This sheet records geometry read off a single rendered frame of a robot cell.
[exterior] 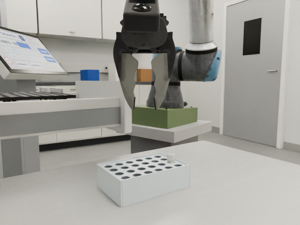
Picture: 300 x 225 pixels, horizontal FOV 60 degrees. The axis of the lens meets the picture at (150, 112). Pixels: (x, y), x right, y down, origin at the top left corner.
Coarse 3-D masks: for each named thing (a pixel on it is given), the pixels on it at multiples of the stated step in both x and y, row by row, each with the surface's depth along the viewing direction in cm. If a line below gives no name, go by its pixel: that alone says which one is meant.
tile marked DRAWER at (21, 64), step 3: (15, 60) 120; (18, 60) 122; (18, 63) 121; (21, 63) 123; (24, 63) 125; (27, 63) 128; (21, 66) 121; (24, 66) 123; (27, 66) 126; (30, 66) 128
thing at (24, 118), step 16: (0, 112) 42; (16, 112) 43; (32, 112) 45; (48, 112) 46; (64, 112) 48; (80, 112) 50; (96, 112) 51; (112, 112) 54; (0, 128) 42; (16, 128) 43; (32, 128) 45; (48, 128) 46; (64, 128) 48; (80, 128) 50; (96, 128) 52
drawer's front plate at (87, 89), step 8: (80, 88) 73; (88, 88) 68; (96, 88) 64; (104, 88) 60; (112, 88) 57; (120, 88) 54; (80, 96) 73; (88, 96) 68; (96, 96) 64; (104, 96) 60; (112, 96) 57; (120, 96) 54; (120, 104) 55; (128, 112) 54; (128, 120) 54; (112, 128) 58; (120, 128) 55; (128, 128) 54
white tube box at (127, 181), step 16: (128, 160) 44; (144, 160) 44; (160, 160) 44; (176, 160) 44; (112, 176) 36; (128, 176) 37; (144, 176) 36; (160, 176) 38; (176, 176) 40; (112, 192) 37; (128, 192) 35; (144, 192) 37; (160, 192) 38
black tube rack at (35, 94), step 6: (0, 96) 48; (6, 96) 48; (12, 96) 47; (18, 96) 48; (24, 96) 47; (30, 96) 48; (36, 96) 48; (42, 96) 49; (48, 96) 50; (54, 96) 50; (60, 96) 51; (66, 96) 52
